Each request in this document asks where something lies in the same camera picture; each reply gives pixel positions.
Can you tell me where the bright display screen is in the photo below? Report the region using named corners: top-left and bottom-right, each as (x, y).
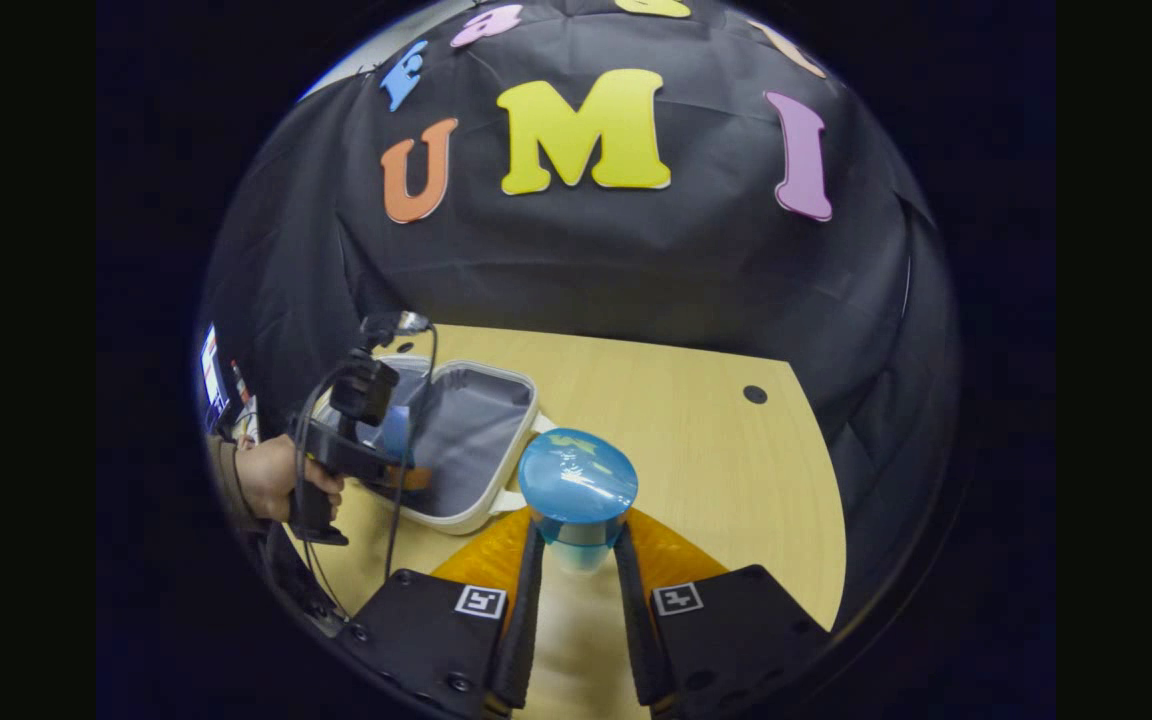
top-left (198, 323), bottom-right (228, 426)

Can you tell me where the white suitcase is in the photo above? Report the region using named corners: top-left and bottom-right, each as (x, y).
top-left (311, 352), bottom-right (557, 536)

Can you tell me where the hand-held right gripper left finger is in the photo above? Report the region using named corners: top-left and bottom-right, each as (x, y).
top-left (339, 508), bottom-right (547, 720)

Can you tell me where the turquoise bottle with blue cap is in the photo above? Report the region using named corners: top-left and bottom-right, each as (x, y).
top-left (518, 428), bottom-right (639, 573)

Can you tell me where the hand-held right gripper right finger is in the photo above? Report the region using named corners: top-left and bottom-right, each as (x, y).
top-left (614, 506), bottom-right (832, 720)

